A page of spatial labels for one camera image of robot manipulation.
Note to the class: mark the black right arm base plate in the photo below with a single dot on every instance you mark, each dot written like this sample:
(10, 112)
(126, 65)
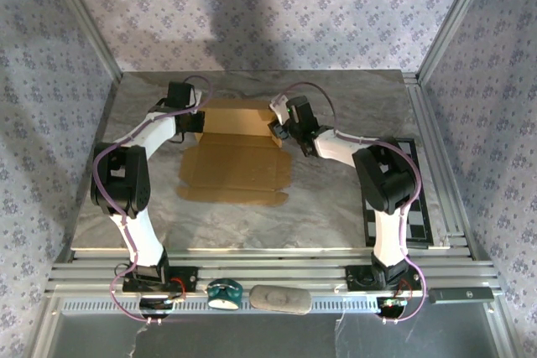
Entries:
(356, 280)

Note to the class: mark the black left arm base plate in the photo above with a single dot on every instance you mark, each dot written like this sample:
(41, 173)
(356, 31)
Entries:
(186, 280)

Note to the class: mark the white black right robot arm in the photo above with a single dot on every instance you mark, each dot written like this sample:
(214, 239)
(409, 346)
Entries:
(386, 182)

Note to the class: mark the black white checkerboard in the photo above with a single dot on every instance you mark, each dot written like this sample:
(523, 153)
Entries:
(419, 228)

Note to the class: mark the aluminium side rail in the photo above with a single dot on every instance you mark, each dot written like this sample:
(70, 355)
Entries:
(420, 102)

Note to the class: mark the grey oval stone pad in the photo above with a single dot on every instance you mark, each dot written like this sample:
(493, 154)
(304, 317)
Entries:
(279, 299)

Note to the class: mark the aluminium extrusion base rails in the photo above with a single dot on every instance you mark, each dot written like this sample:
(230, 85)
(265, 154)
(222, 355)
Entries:
(272, 266)

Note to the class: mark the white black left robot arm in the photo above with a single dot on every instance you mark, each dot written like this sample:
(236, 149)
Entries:
(142, 240)

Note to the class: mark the brown cardboard box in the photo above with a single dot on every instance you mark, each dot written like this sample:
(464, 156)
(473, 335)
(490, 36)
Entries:
(235, 165)

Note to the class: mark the black rectangular device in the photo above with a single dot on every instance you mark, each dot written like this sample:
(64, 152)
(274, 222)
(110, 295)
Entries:
(461, 295)

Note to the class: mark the teal tape dispenser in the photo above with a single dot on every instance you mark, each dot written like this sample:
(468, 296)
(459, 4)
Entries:
(224, 293)

